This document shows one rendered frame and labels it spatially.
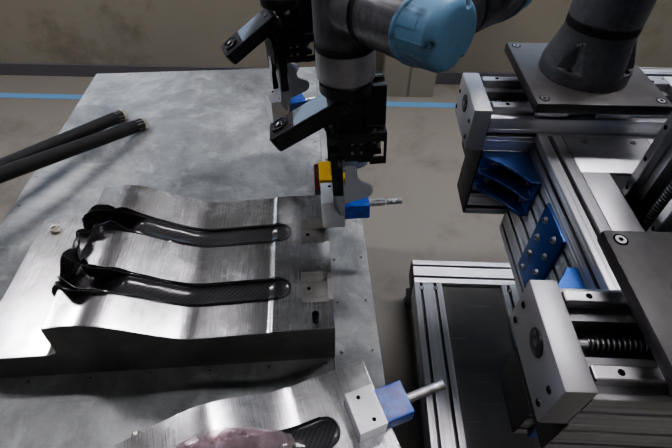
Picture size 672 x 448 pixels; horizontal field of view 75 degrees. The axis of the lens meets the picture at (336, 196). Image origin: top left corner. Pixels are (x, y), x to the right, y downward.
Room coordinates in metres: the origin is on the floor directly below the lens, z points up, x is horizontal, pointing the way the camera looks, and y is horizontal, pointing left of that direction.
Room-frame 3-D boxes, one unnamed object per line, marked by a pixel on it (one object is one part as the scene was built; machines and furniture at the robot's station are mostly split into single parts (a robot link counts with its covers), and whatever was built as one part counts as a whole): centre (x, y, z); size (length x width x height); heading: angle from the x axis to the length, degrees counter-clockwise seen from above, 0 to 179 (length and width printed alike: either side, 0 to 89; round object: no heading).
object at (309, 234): (0.47, 0.04, 0.87); 0.05 x 0.05 x 0.04; 4
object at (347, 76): (0.51, -0.01, 1.17); 0.08 x 0.08 x 0.05
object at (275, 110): (0.79, 0.08, 0.93); 0.13 x 0.05 x 0.05; 111
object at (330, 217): (0.50, -0.04, 0.93); 0.13 x 0.05 x 0.05; 93
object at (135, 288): (0.40, 0.24, 0.92); 0.35 x 0.16 x 0.09; 94
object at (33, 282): (0.41, 0.26, 0.87); 0.50 x 0.26 x 0.14; 94
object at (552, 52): (0.73, -0.45, 1.09); 0.15 x 0.15 x 0.10
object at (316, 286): (0.37, 0.03, 0.87); 0.05 x 0.05 x 0.04; 4
